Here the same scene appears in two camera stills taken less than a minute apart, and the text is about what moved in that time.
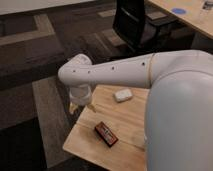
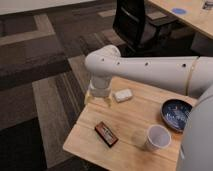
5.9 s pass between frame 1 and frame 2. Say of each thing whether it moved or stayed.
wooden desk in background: stayed
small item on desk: stayed
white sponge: stayed
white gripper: moved
